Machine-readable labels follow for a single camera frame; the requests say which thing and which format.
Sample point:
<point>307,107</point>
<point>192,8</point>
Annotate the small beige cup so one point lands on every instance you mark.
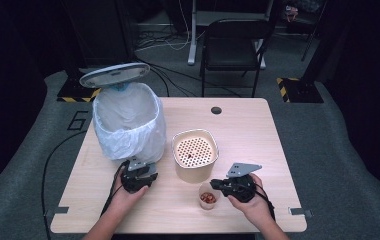
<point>203,206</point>

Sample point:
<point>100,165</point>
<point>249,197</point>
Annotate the black stand base striped edge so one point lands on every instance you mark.
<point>73,90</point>
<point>303,90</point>

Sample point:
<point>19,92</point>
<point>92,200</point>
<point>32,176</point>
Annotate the red food scraps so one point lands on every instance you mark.
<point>208,197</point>

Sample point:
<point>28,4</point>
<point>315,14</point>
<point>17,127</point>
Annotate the beige container with perforated strainer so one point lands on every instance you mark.
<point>194,156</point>

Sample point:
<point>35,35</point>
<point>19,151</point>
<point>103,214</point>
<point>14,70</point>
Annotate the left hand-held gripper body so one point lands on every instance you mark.
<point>138,176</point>

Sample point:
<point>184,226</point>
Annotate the person's right hand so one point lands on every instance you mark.
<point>256,208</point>

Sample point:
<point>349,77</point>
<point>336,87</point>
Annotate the grey metal table bracket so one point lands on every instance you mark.
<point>300,211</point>
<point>58,210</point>

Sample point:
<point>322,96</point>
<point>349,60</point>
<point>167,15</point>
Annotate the white desk leg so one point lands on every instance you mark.
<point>192,33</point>

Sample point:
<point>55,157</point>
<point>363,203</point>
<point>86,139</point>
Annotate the person's left hand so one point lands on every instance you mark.
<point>126,198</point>

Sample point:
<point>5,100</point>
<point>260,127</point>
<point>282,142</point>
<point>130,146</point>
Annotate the white lidded trash bin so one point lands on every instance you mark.
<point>114,75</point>

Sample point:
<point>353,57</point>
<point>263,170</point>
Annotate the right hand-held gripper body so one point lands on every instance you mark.
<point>239,185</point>

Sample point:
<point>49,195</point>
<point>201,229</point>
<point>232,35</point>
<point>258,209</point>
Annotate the white plastic trash bag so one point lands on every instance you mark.
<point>128,133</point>

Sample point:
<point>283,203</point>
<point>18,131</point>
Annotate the black folding chair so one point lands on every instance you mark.
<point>234,50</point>

